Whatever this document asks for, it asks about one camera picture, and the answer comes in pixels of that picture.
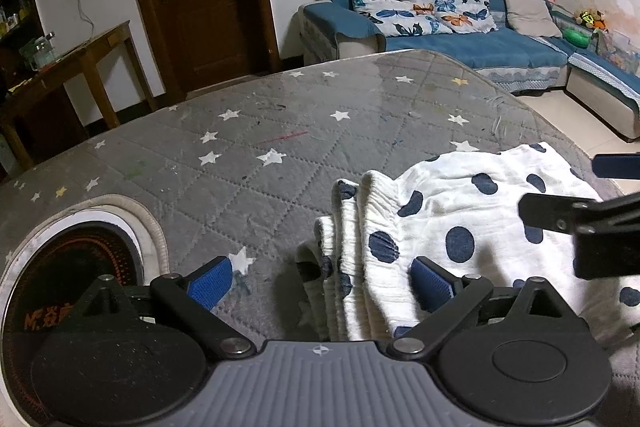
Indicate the yellow papers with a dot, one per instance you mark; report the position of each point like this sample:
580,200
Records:
19,85

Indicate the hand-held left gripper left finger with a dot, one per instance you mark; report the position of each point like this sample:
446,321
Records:
210,284

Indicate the yellow toy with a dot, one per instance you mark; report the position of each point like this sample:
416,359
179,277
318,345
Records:
590,19

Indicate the green round toy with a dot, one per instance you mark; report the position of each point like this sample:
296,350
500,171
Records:
577,38

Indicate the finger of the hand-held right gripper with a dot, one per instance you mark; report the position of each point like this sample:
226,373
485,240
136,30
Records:
610,237
617,167

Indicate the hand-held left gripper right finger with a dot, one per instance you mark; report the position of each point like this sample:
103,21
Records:
432,284

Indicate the green glass container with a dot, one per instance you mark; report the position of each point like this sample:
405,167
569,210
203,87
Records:
27,54

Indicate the white polka dot shorts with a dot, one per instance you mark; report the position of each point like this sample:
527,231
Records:
450,207

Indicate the wooden side table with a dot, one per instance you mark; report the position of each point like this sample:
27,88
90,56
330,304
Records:
85,52

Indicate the blue sofa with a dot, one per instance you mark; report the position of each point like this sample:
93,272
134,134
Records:
450,47

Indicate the clear glass jar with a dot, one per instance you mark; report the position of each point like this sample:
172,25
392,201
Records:
44,54

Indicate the dark wooden shelf cabinet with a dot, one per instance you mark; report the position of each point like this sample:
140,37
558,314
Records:
15,7

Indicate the round induction cooktop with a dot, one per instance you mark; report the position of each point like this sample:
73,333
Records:
75,247

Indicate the beige pillow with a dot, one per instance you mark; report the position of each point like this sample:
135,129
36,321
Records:
530,14

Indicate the butterfly print cushion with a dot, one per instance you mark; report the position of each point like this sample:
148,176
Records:
415,7

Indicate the pale printed cushion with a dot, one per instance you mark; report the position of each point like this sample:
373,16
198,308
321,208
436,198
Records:
617,52

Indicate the brown wooden door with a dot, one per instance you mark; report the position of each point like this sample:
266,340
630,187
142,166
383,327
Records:
215,32

